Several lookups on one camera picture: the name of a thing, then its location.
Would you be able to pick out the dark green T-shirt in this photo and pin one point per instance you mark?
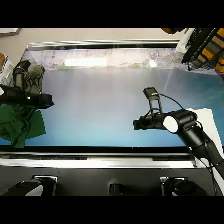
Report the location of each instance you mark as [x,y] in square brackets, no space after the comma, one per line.
[20,125]

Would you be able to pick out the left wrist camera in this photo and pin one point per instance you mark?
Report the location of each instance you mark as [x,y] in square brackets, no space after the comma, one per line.
[20,71]

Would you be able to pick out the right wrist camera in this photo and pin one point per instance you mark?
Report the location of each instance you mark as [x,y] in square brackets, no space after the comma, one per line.
[152,95]

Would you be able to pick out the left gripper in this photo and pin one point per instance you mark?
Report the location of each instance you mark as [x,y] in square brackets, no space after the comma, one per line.
[45,100]

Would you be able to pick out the olive green garment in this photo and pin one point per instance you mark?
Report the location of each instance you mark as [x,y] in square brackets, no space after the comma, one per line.
[36,75]

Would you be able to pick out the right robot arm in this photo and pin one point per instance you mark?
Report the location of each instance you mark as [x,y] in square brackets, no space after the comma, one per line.
[190,128]

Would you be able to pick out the silver frame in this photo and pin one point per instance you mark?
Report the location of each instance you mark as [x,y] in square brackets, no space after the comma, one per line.
[100,162]

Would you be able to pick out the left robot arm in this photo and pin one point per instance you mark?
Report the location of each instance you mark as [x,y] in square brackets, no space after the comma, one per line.
[16,96]

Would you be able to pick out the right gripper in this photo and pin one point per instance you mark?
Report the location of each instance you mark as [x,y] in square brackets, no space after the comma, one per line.
[148,122]

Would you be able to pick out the heap of clothes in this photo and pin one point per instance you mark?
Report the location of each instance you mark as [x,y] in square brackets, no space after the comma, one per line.
[206,46]

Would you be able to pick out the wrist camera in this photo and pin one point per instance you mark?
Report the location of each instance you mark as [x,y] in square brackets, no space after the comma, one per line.
[20,71]
[152,95]

